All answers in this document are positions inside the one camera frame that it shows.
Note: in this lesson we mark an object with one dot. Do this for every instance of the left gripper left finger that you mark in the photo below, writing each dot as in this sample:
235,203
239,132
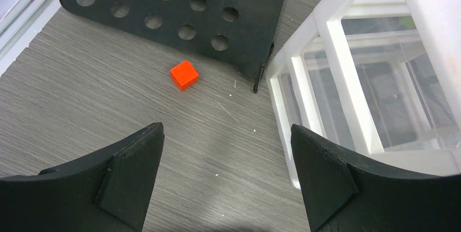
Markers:
107,190

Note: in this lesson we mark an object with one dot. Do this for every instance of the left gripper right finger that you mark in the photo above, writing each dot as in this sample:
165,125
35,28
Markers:
345,191

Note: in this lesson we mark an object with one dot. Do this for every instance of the white plastic drawer organizer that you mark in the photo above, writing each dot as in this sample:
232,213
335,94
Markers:
379,77

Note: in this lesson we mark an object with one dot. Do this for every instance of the red cube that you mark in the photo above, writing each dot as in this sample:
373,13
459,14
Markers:
184,75

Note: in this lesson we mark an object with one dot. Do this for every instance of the black music stand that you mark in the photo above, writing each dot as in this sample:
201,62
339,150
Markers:
236,32

